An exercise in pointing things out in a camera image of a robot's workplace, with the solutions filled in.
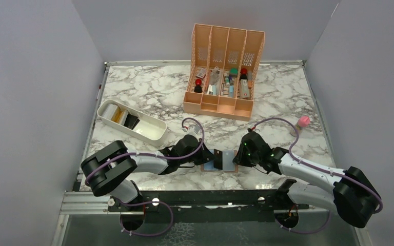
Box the brown leather card holder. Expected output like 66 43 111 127
200 149 238 173

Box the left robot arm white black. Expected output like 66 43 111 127
81 134 215 211

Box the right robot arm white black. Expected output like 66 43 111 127
233 131 382 228

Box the stack of cards in tray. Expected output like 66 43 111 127
101 104 140 130

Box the white plastic tray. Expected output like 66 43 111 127
97 99 167 147

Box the red black stamp left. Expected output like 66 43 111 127
194 78 203 93

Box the red black stamp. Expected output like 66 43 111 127
194 78 203 93
240 68 248 80

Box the pink cap small bottle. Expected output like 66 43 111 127
292 116 310 136

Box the red black stamp right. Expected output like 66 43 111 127
240 68 248 80

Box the green cap bottle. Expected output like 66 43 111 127
229 68 238 77

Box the peach desk organizer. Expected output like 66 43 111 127
183 24 265 121

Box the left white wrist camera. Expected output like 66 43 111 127
183 125 201 138

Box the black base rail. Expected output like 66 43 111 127
108 190 295 223

